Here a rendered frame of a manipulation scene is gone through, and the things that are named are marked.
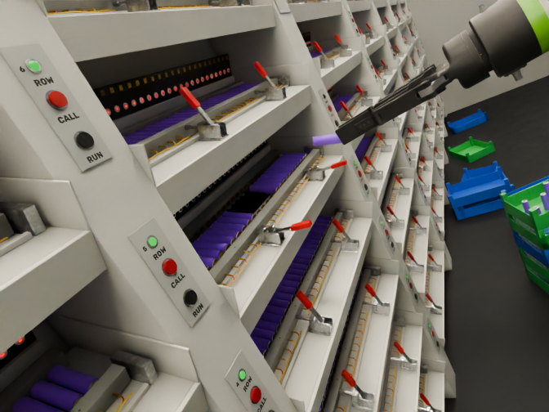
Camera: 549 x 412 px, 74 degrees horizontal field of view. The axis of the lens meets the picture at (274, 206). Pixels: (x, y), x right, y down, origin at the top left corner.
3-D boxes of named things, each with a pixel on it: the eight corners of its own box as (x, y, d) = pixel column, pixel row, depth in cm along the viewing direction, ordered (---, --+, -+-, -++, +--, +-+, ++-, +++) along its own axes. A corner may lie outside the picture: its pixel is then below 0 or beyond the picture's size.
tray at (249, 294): (344, 170, 98) (342, 136, 94) (245, 344, 49) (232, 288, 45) (274, 168, 106) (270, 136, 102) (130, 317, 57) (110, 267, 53)
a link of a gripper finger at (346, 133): (379, 123, 61) (379, 124, 61) (344, 144, 65) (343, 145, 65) (370, 108, 61) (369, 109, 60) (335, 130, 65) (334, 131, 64)
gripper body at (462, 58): (495, 79, 49) (429, 116, 55) (489, 69, 56) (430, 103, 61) (469, 30, 48) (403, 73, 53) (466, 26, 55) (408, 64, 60)
